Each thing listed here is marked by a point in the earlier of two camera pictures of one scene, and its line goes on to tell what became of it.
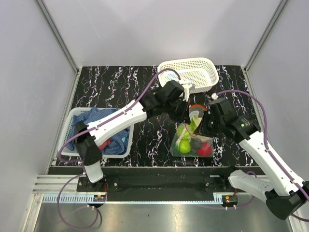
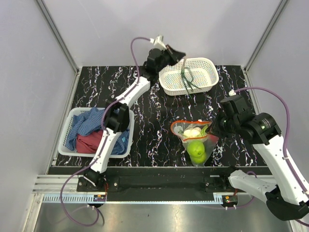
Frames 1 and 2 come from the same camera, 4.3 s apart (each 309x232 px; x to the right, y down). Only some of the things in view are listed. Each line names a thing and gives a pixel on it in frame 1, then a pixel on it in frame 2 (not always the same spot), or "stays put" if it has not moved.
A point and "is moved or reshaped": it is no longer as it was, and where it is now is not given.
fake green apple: [184, 145] → [196, 149]
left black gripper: [186, 120] → [175, 56]
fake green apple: [182, 131] → [198, 155]
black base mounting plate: [158, 188] stays put
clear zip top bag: [186, 143] is moved or reshaped
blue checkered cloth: [118, 143] stays put
